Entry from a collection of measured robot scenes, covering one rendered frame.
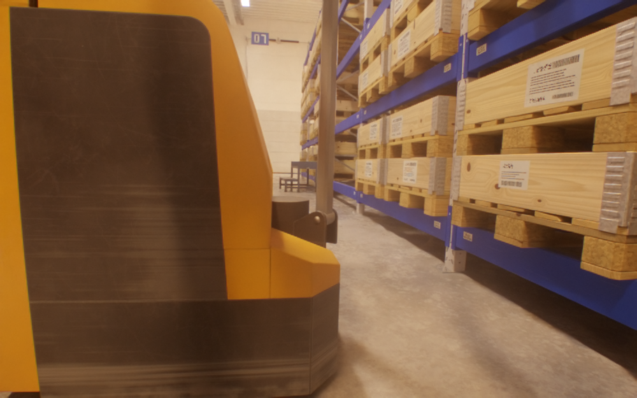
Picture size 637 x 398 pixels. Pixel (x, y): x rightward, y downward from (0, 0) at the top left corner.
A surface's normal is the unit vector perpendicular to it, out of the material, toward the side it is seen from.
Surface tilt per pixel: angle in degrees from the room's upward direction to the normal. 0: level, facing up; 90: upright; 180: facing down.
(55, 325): 90
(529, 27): 90
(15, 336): 90
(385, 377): 0
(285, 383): 90
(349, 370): 0
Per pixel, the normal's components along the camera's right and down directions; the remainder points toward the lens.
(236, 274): 0.14, 0.11
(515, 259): -0.99, -0.01
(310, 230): -0.44, 0.09
